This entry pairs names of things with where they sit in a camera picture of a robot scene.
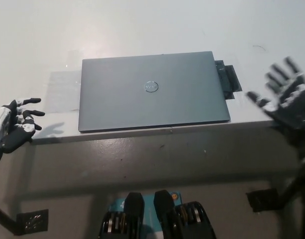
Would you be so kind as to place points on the clear tape sheet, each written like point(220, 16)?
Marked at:
point(64, 94)

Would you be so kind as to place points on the crumpled black tape strip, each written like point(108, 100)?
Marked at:
point(222, 79)

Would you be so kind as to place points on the black floor tape patch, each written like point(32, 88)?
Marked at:
point(34, 221)
point(263, 200)

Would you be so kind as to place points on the black table leg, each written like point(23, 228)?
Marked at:
point(290, 194)
point(5, 221)

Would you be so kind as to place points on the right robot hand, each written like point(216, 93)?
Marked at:
point(291, 107)

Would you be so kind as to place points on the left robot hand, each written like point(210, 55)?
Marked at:
point(15, 134)

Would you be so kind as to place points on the grey Dell laptop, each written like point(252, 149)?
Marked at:
point(154, 94)

